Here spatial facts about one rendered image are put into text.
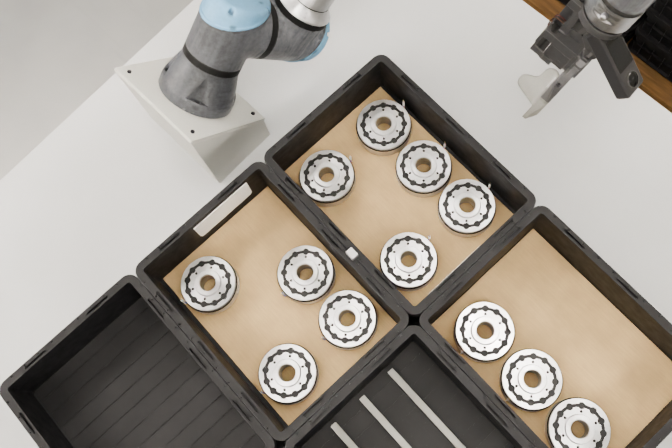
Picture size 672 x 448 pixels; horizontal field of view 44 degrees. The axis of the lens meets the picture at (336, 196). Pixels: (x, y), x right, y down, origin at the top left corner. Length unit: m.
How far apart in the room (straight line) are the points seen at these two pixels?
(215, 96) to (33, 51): 1.36
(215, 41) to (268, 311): 0.50
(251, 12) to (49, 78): 1.38
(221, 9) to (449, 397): 0.79
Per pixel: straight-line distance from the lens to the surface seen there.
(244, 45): 1.55
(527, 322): 1.53
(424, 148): 1.56
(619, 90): 1.31
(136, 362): 1.58
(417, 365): 1.50
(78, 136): 1.88
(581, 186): 1.74
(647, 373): 1.55
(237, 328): 1.54
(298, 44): 1.62
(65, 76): 2.79
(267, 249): 1.56
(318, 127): 1.56
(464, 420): 1.50
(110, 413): 1.59
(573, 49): 1.29
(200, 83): 1.58
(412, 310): 1.41
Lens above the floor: 2.33
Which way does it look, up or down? 72 degrees down
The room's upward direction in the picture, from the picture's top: 17 degrees counter-clockwise
